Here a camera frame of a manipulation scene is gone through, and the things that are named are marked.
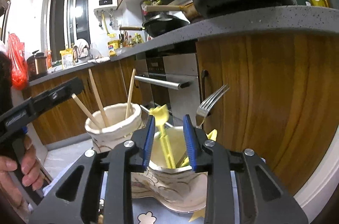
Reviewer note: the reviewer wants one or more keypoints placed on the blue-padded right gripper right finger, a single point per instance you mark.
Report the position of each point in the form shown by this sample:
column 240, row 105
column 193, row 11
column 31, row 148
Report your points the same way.
column 194, row 139

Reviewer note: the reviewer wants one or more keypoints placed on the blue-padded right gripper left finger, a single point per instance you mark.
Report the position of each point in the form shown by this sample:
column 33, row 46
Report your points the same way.
column 143, row 139

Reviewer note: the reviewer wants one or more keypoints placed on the finger of the left gripper pair seen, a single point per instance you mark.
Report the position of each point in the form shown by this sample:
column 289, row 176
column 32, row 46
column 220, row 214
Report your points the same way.
column 51, row 98

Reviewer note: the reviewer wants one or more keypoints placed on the silver metal fork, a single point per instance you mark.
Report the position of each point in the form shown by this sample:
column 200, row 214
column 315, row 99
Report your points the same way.
column 201, row 113

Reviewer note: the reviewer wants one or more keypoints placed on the wooden chopstick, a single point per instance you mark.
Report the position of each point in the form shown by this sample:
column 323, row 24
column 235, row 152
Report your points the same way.
column 85, row 110
column 130, row 94
column 98, row 100

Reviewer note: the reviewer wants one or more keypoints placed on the left hand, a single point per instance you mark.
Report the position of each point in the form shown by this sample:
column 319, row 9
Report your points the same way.
column 30, row 167

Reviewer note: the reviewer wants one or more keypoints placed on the wooden chopstick in holder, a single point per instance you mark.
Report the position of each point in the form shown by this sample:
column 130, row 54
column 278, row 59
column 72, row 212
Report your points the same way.
column 85, row 110

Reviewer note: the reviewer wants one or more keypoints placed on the cream ceramic utensil holder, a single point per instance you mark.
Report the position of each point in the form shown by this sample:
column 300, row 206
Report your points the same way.
column 178, row 189

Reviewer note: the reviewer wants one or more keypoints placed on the dark thermos jar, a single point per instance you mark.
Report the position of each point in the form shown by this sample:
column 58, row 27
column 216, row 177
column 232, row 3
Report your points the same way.
column 37, row 66

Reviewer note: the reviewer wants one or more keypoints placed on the blue cartoon tablecloth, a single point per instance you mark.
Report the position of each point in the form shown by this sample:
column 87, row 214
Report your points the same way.
column 151, row 210

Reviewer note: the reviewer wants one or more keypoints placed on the yellow cooking oil bottle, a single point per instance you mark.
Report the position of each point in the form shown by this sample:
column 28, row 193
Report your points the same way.
column 113, row 44

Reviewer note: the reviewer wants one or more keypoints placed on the red plastic bag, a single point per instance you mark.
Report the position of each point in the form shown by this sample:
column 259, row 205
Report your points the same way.
column 19, row 69

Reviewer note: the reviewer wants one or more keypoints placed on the stainless built-in oven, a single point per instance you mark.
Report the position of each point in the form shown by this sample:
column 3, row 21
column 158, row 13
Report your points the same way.
column 170, row 80

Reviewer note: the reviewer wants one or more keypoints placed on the black wok wooden handle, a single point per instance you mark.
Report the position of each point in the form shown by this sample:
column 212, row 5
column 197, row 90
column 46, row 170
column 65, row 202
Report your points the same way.
column 158, row 25

